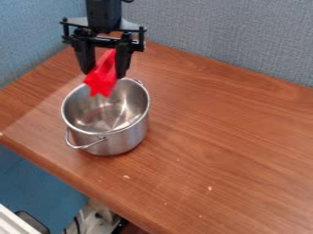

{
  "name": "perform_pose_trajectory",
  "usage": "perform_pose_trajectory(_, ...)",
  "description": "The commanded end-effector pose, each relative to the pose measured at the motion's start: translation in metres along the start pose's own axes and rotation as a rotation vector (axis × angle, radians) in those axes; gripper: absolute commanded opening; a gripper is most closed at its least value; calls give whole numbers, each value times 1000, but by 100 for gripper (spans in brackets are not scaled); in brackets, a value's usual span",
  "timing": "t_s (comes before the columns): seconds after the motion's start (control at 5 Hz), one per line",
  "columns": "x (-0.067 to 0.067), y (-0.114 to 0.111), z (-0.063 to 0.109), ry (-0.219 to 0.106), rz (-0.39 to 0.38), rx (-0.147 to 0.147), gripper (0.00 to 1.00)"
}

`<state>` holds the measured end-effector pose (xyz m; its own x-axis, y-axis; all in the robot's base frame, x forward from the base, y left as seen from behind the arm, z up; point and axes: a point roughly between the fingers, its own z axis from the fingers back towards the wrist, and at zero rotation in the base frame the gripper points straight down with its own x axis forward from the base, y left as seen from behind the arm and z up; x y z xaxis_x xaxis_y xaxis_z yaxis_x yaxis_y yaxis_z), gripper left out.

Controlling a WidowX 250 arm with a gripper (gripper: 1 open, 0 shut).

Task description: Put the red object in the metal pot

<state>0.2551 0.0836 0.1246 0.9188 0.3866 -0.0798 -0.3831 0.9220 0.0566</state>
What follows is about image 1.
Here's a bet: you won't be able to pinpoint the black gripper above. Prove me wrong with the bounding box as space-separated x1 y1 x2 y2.
60 0 147 79

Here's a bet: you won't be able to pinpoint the white cables under table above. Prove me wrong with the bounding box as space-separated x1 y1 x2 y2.
63 199 123 234

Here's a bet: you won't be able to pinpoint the red plastic block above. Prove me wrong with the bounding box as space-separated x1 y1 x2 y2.
83 48 118 97

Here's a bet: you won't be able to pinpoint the stainless steel pot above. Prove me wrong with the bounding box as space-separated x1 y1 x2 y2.
60 78 150 156

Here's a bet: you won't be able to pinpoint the white radiator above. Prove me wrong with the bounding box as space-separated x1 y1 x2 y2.
0 204 50 234

